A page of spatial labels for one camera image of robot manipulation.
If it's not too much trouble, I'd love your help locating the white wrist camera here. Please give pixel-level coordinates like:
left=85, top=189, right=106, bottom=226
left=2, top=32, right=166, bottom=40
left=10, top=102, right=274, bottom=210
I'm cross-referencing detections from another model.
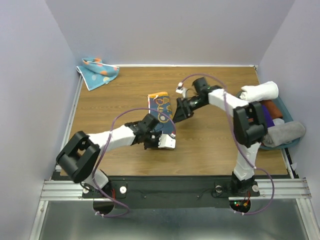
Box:
left=175, top=82, right=188, bottom=99
left=158, top=134, right=176, bottom=150

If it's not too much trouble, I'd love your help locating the white small rolled towel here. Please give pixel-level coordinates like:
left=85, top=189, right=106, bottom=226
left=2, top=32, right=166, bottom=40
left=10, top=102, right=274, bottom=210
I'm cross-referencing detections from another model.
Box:
left=272, top=118, right=285, bottom=126

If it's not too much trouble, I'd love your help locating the brown rolled towel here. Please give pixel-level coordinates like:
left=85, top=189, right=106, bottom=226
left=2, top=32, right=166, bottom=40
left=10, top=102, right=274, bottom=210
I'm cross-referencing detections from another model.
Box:
left=260, top=100, right=283, bottom=120

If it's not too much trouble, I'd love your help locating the grey rolled towel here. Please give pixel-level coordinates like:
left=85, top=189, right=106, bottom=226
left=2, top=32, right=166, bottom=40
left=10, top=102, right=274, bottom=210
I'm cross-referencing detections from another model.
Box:
left=263, top=121, right=306, bottom=148

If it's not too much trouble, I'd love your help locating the black mounting base plate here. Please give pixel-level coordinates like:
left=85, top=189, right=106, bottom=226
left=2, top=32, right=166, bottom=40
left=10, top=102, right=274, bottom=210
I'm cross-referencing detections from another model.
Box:
left=51, top=175, right=261, bottom=210

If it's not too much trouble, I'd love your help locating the purple rolled towel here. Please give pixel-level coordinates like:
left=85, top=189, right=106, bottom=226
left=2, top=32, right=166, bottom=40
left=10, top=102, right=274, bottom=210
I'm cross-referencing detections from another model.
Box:
left=262, top=105, right=275, bottom=128

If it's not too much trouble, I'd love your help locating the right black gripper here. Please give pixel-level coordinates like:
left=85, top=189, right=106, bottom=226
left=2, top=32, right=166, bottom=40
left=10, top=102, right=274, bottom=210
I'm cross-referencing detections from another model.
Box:
left=172, top=95, right=208, bottom=123

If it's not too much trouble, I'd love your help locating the purple cable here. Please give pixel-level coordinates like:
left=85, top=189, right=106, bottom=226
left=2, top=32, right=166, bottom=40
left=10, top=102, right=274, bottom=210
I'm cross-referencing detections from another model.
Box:
left=91, top=107, right=177, bottom=218
left=178, top=72, right=275, bottom=216

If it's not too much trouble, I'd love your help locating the blue polka dot towel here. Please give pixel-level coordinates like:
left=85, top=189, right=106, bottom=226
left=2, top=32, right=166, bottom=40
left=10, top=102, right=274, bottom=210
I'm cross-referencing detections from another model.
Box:
left=76, top=57, right=120, bottom=91

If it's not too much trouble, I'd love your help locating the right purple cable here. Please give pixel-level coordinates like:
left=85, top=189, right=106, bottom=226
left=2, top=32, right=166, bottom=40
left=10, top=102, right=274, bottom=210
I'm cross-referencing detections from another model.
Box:
left=178, top=72, right=275, bottom=216

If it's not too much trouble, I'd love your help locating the aluminium extrusion frame rail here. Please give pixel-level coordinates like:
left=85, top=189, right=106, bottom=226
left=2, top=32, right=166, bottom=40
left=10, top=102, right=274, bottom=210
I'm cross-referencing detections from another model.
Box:
left=28, top=74, right=313, bottom=240

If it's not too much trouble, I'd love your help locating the teal plastic basket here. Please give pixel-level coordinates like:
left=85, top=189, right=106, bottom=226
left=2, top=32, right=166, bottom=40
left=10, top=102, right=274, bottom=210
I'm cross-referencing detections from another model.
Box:
left=235, top=89, right=301, bottom=151

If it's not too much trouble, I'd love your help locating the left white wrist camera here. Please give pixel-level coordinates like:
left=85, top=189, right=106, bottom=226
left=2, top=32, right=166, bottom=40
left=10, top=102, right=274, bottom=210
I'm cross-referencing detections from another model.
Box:
left=158, top=134, right=176, bottom=150

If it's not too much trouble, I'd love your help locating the yellow and blue cartoon towel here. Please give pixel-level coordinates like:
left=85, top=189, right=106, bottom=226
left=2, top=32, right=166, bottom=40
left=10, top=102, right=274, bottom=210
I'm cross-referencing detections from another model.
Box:
left=147, top=91, right=176, bottom=139

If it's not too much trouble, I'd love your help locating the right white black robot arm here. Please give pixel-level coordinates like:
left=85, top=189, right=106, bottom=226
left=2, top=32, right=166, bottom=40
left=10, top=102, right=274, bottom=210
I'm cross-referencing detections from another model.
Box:
left=173, top=77, right=268, bottom=195

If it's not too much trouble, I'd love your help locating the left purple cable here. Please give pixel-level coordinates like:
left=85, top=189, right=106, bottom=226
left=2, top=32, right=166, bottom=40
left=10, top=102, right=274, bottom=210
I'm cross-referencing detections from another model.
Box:
left=91, top=107, right=177, bottom=218

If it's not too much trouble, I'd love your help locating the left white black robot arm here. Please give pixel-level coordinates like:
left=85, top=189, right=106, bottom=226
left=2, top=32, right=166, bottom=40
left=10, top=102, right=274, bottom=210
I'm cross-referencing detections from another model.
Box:
left=56, top=113, right=159, bottom=197

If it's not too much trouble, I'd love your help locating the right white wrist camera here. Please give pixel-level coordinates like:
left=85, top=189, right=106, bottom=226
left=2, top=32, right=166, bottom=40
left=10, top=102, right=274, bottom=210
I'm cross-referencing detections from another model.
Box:
left=175, top=82, right=188, bottom=99

